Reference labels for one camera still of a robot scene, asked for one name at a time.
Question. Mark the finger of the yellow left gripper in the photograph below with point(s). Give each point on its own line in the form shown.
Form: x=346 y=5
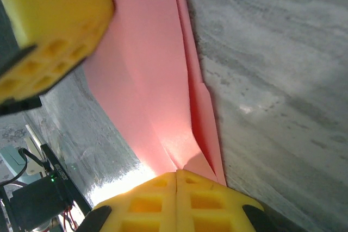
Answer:
x=59 y=12

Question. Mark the pink square paper sheet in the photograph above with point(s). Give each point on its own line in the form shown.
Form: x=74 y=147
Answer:
x=152 y=52

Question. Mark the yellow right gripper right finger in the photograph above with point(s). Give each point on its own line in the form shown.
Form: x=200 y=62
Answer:
x=214 y=210

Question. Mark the pale blue flat plate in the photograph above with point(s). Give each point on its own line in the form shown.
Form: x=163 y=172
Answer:
x=11 y=158

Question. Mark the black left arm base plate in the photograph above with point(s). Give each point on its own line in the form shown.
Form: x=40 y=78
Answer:
x=65 y=179

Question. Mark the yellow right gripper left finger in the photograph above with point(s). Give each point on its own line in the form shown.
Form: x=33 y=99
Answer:
x=146 y=210

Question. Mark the long aluminium base rail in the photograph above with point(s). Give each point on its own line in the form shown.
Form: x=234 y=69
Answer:
x=34 y=158

